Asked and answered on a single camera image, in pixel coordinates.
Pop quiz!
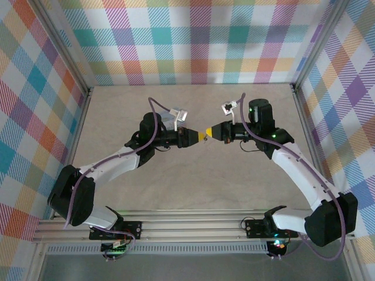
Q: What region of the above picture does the plaid backdrop cloth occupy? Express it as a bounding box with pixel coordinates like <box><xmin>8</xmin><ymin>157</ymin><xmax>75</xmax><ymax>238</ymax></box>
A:
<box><xmin>294</xmin><ymin>0</ymin><xmax>375</xmax><ymax>277</ymax></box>
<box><xmin>0</xmin><ymin>0</ymin><xmax>88</xmax><ymax>277</ymax></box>
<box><xmin>40</xmin><ymin>0</ymin><xmax>336</xmax><ymax>87</ymax></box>

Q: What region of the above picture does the left controller board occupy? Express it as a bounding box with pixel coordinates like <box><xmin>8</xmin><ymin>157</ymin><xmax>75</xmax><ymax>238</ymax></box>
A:
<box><xmin>100</xmin><ymin>239</ymin><xmax>130</xmax><ymax>260</ymax></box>

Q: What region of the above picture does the controller board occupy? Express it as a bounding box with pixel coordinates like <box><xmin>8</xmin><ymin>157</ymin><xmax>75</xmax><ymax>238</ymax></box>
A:
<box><xmin>100</xmin><ymin>239</ymin><xmax>130</xmax><ymax>260</ymax></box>
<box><xmin>267</xmin><ymin>239</ymin><xmax>288</xmax><ymax>256</ymax></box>

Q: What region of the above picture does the right controller board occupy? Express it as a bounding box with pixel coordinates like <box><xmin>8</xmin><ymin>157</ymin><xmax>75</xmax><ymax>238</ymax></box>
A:
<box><xmin>267</xmin><ymin>239</ymin><xmax>288</xmax><ymax>256</ymax></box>

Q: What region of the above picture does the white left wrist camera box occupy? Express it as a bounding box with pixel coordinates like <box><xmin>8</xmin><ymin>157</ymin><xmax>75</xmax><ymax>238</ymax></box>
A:
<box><xmin>169</xmin><ymin>108</ymin><xmax>189</xmax><ymax>132</ymax></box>

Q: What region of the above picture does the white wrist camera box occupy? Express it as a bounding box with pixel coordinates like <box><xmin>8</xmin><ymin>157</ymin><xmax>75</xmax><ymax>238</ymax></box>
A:
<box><xmin>221</xmin><ymin>101</ymin><xmax>238</xmax><ymax>124</ymax></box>
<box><xmin>169</xmin><ymin>108</ymin><xmax>189</xmax><ymax>132</ymax></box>

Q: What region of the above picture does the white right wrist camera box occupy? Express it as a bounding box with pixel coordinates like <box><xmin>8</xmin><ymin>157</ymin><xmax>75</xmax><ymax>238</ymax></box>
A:
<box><xmin>221</xmin><ymin>101</ymin><xmax>238</xmax><ymax>124</ymax></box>

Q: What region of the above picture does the aluminium side rail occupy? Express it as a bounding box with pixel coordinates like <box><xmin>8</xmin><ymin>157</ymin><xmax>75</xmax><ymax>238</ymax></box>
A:
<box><xmin>51</xmin><ymin>86</ymin><xmax>94</xmax><ymax>220</ymax></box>
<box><xmin>289</xmin><ymin>84</ymin><xmax>338</xmax><ymax>216</ymax></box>

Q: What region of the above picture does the aluminium mounting rail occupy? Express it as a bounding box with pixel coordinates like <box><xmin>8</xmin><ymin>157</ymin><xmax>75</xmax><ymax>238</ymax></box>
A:
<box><xmin>32</xmin><ymin>208</ymin><xmax>356</xmax><ymax>244</ymax></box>

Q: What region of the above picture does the aluminium frame post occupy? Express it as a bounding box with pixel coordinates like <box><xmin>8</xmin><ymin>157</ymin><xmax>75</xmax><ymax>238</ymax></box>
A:
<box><xmin>291</xmin><ymin>0</ymin><xmax>346</xmax><ymax>90</ymax></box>
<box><xmin>30</xmin><ymin>0</ymin><xmax>94</xmax><ymax>96</ymax></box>

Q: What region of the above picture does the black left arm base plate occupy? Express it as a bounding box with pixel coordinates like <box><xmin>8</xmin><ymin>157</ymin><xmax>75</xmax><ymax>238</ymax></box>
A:
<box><xmin>88</xmin><ymin>221</ymin><xmax>142</xmax><ymax>241</ymax></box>

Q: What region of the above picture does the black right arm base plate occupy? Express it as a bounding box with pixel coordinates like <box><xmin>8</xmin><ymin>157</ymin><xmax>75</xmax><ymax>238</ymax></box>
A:
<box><xmin>244</xmin><ymin>218</ymin><xmax>299</xmax><ymax>239</ymax></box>

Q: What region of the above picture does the grey slotted cable duct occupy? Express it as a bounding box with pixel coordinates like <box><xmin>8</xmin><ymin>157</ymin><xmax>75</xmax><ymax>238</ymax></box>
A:
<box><xmin>46</xmin><ymin>245</ymin><xmax>269</xmax><ymax>255</ymax></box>

